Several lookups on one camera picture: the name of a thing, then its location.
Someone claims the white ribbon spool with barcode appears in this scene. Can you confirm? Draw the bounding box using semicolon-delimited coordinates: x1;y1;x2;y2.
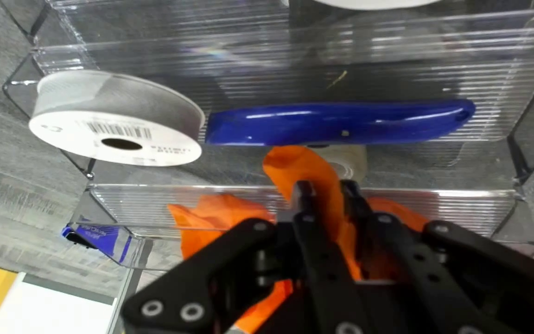
27;69;208;169

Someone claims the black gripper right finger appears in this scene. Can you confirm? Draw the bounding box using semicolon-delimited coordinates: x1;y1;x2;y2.
340;180;534;334

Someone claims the clear compartment organizer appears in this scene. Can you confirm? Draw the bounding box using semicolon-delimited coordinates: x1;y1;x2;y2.
0;0;534;334

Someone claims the blue plastic handle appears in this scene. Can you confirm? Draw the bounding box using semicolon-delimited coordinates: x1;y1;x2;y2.
205;98;477;149

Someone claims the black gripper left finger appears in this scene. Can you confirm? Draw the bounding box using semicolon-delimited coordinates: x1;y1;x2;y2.
121;180;368;334

